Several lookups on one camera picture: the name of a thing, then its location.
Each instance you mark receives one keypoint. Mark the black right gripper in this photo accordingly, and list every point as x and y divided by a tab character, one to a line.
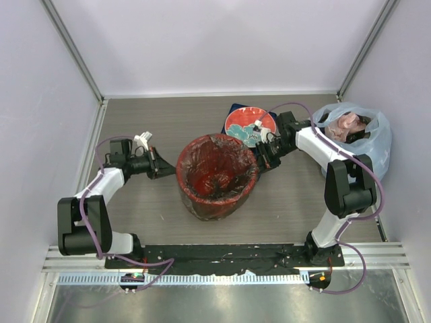
266	162

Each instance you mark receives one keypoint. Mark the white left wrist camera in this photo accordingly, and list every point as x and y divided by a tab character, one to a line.
143	138

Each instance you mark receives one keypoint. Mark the red patterned plate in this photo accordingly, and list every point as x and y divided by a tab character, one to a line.
244	134

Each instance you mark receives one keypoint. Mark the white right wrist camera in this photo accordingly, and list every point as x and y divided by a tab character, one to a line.
258	127

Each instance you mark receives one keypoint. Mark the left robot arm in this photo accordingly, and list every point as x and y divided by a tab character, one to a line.
83	225

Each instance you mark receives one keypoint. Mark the black plastic trash bag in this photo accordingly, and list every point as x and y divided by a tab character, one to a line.
215	175

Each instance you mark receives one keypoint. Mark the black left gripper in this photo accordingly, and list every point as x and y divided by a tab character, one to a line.
158	167

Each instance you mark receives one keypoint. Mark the aluminium frame rail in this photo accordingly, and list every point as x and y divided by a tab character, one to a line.
384	255

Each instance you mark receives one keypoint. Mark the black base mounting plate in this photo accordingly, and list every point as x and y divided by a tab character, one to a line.
236	259

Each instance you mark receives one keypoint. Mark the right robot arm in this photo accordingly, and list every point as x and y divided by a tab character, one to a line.
349	183

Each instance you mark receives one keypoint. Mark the white slotted cable duct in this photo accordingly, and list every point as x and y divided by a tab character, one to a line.
131	279

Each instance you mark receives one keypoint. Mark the blue place mat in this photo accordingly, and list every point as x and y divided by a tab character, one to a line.
243	116

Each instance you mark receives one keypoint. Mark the pink crumpled trash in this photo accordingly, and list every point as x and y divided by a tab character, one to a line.
347	128

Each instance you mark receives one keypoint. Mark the red mesh trash bin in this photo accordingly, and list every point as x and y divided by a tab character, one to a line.
212	178

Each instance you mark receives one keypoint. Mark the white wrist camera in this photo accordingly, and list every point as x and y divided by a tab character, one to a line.
143	138
258	127

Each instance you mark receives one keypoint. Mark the blue plastic trash bag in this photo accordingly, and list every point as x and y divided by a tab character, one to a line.
376	143

